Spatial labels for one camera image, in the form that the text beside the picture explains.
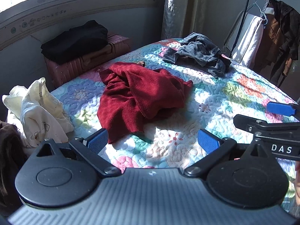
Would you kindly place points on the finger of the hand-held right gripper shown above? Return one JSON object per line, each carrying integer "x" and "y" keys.
{"x": 248, "y": 124}
{"x": 280, "y": 109}

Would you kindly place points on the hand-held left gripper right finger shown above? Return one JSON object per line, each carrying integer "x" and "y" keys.
{"x": 207, "y": 142}

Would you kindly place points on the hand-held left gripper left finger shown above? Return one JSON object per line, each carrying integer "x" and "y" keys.
{"x": 98, "y": 140}

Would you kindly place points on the dark red knit sweater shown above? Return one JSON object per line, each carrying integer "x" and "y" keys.
{"x": 140, "y": 93}

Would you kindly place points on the black clothes rack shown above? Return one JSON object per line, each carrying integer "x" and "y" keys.
{"x": 245, "y": 9}

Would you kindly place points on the floral quilted bed cover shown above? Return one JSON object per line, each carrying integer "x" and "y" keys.
{"x": 211, "y": 93}

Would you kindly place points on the cream printed cloth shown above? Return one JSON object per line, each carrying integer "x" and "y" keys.
{"x": 39, "y": 112}

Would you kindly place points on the brown hanging garment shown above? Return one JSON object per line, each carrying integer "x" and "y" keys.
{"x": 269, "y": 39}

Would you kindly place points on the white hanging cloth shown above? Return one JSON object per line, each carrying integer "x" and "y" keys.
{"x": 250, "y": 39}

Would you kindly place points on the pink hard-shell suitcase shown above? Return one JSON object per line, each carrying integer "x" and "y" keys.
{"x": 70, "y": 70}

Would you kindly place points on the black hanging jacket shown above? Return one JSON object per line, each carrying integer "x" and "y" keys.
{"x": 288, "y": 28}

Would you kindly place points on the dark brown cloth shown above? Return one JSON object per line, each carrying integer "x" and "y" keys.
{"x": 9, "y": 150}

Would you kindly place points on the grey crumpled garment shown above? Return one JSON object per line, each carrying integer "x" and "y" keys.
{"x": 199, "y": 49}

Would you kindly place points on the black folded cloth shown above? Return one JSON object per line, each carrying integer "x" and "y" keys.
{"x": 75, "y": 42}

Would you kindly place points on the silver and beige curtain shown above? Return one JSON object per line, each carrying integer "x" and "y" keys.
{"x": 178, "y": 11}

